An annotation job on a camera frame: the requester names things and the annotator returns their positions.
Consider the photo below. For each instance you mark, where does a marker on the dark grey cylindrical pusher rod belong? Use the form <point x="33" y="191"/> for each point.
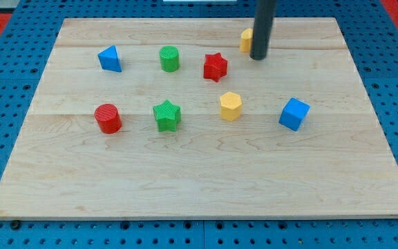
<point x="263" y="21"/>

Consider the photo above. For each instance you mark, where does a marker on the red star block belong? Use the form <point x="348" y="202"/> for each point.
<point x="215" y="67"/>

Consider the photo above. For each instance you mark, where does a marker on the yellow hexagon block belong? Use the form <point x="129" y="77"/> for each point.
<point x="230" y="106"/>

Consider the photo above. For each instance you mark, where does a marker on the green star block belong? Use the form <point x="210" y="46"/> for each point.
<point x="167" y="116"/>

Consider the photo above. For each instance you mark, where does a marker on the yellow block behind rod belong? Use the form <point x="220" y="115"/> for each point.
<point x="246" y="40"/>

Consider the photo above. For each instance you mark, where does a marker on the green cylinder block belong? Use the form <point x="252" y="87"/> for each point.
<point x="169" y="58"/>

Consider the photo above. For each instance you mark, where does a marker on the blue cube block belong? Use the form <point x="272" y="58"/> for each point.
<point x="293" y="114"/>

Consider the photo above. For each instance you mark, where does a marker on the blue triangle block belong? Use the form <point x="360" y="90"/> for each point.
<point x="109" y="59"/>

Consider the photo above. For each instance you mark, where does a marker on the light wooden board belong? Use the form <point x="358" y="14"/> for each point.
<point x="338" y="165"/>

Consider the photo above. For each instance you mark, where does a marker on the red cylinder block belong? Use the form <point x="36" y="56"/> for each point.
<point x="108" y="118"/>

